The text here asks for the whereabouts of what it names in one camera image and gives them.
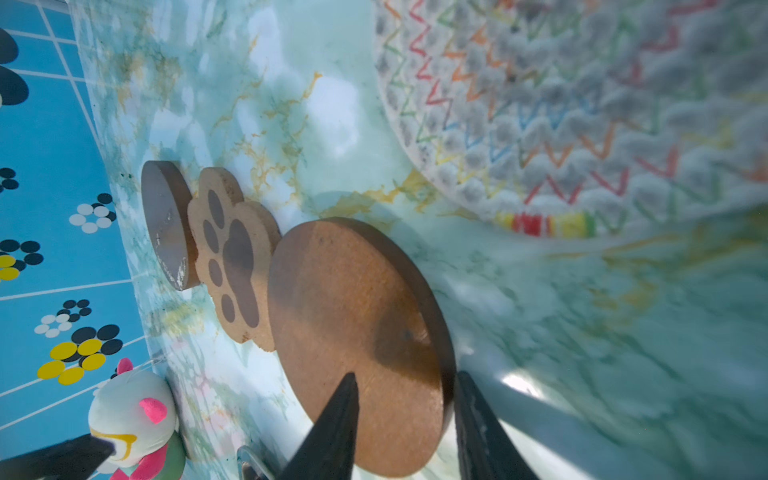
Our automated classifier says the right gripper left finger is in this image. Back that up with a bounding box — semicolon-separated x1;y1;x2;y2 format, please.
278;372;360;480

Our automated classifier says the metal serving tray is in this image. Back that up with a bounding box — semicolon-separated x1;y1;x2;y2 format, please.
237;446;272;480

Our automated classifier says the plush toy with glasses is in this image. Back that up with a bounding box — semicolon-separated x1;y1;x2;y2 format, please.
88;358;186;480

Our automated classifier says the multicolour woven round coaster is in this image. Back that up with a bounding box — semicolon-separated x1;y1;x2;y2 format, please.
372;1;767;239

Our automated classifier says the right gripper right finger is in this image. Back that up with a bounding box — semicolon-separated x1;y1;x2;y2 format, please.
454;371;538;480

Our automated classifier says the cork paw print coaster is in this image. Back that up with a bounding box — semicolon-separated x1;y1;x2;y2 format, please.
187;167;281;352

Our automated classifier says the brown wooden round coaster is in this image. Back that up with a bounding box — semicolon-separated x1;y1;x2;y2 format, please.
268;217;456;478

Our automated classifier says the dark brown round coaster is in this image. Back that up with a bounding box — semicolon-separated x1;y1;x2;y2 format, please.
141;160;200;291

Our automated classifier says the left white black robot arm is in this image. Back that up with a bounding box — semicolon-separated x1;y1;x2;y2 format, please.
1;434;115;480

